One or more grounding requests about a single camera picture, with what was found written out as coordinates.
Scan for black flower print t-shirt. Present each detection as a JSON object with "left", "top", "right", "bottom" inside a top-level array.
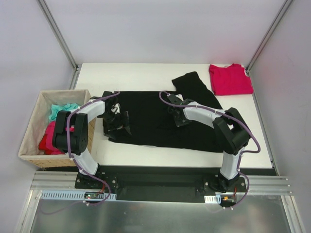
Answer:
[{"left": 109, "top": 71, "right": 222, "bottom": 152}]

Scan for wicker laundry basket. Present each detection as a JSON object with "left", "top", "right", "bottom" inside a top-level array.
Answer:
[{"left": 18, "top": 89, "right": 97, "bottom": 168}]

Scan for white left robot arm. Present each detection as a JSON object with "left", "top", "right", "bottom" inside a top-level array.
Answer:
[{"left": 52, "top": 91, "right": 131, "bottom": 189}]

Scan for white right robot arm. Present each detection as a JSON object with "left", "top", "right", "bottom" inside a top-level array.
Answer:
[{"left": 167, "top": 94, "right": 250, "bottom": 193}]

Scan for teal t-shirt in basket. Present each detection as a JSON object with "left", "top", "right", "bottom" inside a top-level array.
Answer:
[{"left": 49, "top": 103, "right": 79, "bottom": 123}]

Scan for folded red t-shirt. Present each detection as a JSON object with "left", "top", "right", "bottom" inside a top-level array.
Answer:
[{"left": 208, "top": 64, "right": 253, "bottom": 96}]

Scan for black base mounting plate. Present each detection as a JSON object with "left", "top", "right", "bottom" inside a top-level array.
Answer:
[{"left": 75, "top": 166, "right": 246, "bottom": 203}]

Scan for red t-shirt in basket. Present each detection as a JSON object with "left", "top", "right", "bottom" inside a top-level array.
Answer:
[{"left": 38, "top": 121, "right": 64, "bottom": 155}]

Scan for left aluminium frame post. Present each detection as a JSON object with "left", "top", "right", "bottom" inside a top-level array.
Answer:
[{"left": 36, "top": 0, "right": 80, "bottom": 71}]

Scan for aluminium frame post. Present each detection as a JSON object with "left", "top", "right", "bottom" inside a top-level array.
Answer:
[
  {"left": 36, "top": 0, "right": 80, "bottom": 71},
  {"left": 245, "top": 0, "right": 294, "bottom": 73}
]

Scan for aluminium front rail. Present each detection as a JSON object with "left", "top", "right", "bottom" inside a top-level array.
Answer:
[{"left": 31, "top": 171, "right": 294, "bottom": 196}]

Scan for right white cable duct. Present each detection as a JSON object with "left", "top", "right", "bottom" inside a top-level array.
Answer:
[{"left": 204, "top": 195, "right": 236, "bottom": 204}]

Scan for white cable duct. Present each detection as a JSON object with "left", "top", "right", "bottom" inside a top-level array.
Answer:
[
  {"left": 41, "top": 190, "right": 117, "bottom": 201},
  {"left": 204, "top": 195, "right": 236, "bottom": 204}
]

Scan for left white cable duct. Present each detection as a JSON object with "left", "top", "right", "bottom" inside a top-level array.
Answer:
[{"left": 41, "top": 190, "right": 117, "bottom": 201}]

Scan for right aluminium frame post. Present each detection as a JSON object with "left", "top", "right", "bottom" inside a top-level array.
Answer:
[{"left": 245, "top": 0, "right": 294, "bottom": 73}]

